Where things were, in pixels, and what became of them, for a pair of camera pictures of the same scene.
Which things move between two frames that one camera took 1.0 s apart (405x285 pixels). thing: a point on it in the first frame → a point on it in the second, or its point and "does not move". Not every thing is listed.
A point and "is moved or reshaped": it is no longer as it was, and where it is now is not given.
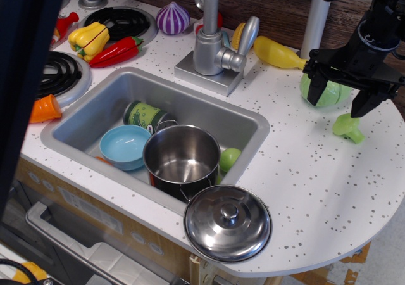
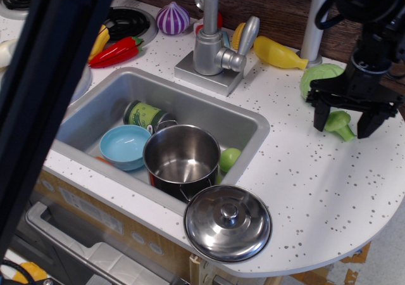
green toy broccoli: (345, 124) is moved or reshaped
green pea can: (137, 113) does not move
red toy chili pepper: (122, 52) does not move
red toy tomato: (219, 23) does not move
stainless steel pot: (181, 158) does not move
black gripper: (357, 66) → (363, 92)
